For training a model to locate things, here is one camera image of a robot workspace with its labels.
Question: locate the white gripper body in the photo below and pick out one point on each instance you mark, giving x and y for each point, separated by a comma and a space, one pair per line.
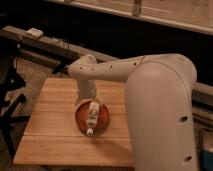
86, 89

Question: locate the clear white bottle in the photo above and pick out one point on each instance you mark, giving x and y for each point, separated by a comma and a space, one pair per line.
92, 118

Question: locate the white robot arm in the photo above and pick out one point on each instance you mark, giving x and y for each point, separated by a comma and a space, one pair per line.
158, 103

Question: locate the orange ceramic bowl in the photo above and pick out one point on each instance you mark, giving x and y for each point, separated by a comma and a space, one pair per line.
81, 116

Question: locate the wooden table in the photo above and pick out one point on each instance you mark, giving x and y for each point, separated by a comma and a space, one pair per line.
51, 136

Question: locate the black tripod stand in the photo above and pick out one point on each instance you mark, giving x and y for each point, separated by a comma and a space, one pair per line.
10, 80

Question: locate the small white box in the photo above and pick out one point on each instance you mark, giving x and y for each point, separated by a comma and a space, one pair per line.
35, 32

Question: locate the blue white box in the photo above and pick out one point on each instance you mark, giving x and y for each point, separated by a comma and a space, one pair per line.
206, 156

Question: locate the grey metal rail beam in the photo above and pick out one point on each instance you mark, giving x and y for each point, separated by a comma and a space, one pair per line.
200, 53

